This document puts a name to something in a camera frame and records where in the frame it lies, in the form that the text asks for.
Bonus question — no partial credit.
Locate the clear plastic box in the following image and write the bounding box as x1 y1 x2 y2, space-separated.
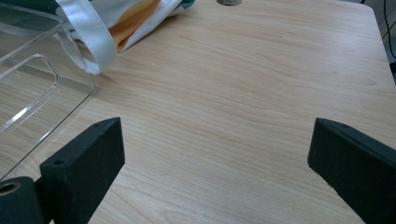
0 3 98 181

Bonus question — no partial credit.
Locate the grey round table grommet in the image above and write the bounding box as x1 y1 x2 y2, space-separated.
216 0 243 7

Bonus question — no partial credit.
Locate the white orange green cloth bag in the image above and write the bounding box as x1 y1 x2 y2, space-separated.
0 0 196 76

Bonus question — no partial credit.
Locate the black cable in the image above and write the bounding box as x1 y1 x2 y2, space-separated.
381 0 396 68

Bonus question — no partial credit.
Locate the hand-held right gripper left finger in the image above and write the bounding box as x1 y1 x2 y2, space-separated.
39 117 126 224

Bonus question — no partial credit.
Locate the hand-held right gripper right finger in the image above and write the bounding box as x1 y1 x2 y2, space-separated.
307 117 396 224

